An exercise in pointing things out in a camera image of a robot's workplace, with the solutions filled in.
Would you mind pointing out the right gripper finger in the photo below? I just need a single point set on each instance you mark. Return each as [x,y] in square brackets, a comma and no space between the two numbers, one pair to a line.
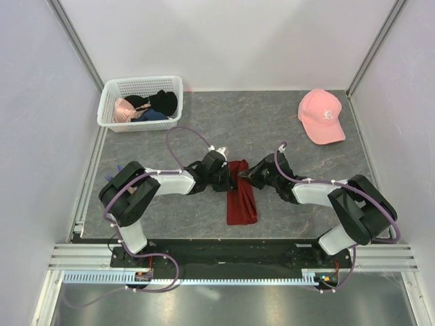
[259,170]
[249,176]

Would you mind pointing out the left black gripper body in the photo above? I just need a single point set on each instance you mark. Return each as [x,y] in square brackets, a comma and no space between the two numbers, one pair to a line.
[220,182]

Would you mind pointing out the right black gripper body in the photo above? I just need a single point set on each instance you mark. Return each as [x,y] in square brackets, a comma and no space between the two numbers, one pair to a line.
[262,178]

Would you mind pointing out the dark red cloth napkin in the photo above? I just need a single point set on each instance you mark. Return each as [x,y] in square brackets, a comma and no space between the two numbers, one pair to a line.
[241,204]

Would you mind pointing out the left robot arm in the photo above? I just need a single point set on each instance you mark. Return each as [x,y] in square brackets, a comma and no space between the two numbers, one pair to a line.
[127,196]

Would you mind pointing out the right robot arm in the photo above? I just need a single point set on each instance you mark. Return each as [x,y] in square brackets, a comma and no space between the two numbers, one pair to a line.
[362,211]

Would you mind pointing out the pink baseball cap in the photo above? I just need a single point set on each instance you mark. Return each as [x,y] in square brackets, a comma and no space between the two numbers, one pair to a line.
[318,112]

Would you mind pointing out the black cloth in basket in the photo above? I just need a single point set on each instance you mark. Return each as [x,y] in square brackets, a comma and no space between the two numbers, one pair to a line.
[163,102]

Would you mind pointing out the blue cloth in basket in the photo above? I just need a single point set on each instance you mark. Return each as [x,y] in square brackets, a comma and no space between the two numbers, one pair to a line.
[150,115]

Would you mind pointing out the white plastic basket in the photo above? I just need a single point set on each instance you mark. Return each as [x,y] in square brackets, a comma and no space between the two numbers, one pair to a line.
[141,86]

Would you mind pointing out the pink cloth in basket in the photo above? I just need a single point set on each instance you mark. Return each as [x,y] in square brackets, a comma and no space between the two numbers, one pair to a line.
[124,112]

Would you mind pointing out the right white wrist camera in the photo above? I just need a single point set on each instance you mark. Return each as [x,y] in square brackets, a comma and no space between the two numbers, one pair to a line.
[278,160]

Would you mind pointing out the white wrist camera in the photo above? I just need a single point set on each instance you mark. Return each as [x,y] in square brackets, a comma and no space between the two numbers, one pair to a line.
[278,160]
[215,159]

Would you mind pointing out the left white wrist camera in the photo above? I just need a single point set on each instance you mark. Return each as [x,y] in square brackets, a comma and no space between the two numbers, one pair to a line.
[215,159]

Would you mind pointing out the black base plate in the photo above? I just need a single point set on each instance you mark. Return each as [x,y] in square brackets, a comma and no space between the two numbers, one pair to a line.
[238,258]

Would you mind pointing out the front aluminium rail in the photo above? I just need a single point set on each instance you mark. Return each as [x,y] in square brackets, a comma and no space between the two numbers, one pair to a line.
[370,258]

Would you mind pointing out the light blue cable duct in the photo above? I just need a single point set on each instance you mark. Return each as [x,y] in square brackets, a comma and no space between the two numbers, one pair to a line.
[121,277]

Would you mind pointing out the right aluminium frame post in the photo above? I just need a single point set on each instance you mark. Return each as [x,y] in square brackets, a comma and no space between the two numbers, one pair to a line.
[380,38]

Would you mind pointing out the aluminium frame post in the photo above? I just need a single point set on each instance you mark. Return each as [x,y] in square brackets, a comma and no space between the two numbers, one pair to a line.
[380,38]
[74,38]

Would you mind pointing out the left aluminium frame post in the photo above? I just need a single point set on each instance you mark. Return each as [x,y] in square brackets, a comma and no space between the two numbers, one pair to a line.
[74,38]

